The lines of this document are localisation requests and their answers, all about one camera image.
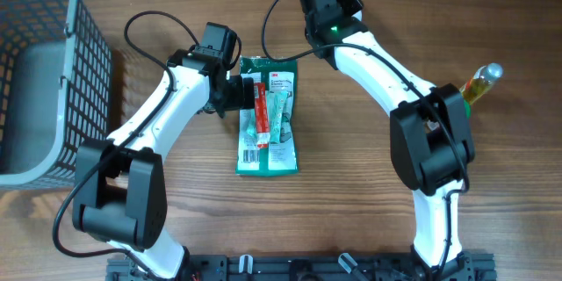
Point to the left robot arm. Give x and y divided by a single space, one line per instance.
119 195

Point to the green lid white jar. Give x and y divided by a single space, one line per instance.
468 110

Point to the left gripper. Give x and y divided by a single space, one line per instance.
233 96

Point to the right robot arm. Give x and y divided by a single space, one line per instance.
430 138

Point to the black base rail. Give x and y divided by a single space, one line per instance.
395 266

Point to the yellow liquid clear bottle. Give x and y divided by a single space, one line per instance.
481 82

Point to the pale green wipes packet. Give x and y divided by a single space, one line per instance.
279 115

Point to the green 3M gloves package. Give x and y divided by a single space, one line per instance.
277 159

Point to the grey plastic mesh basket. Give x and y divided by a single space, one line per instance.
56 81

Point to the red sachet packet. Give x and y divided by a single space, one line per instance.
262 117

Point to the white barcode scanner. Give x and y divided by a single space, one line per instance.
358 13

